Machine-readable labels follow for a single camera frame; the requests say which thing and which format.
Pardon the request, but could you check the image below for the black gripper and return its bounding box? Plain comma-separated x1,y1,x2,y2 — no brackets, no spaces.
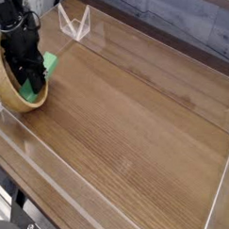
0,21,46,94

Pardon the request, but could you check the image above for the wooden bowl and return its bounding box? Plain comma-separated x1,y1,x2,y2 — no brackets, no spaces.
0,32,49,112

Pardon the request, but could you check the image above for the green rectangular stick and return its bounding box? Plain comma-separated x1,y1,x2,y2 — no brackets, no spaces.
18,51,58,104

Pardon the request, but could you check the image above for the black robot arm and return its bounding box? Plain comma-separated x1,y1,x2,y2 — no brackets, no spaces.
0,0,46,94

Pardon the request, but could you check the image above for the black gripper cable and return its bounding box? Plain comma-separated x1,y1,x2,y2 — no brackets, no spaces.
22,9,43,32

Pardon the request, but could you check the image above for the clear acrylic corner bracket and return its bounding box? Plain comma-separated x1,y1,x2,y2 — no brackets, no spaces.
57,4,90,41

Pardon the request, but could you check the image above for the clear acrylic front wall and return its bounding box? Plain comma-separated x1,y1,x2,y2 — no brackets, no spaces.
0,106,141,229

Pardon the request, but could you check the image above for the clear acrylic wall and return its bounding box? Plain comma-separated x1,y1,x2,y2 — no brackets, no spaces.
41,4,229,133
0,106,141,229

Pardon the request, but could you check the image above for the black table leg bracket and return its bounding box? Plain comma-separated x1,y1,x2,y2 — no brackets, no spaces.
10,188,40,229

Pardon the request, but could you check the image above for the clear acrylic back wall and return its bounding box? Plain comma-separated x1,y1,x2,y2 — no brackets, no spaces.
41,4,229,133

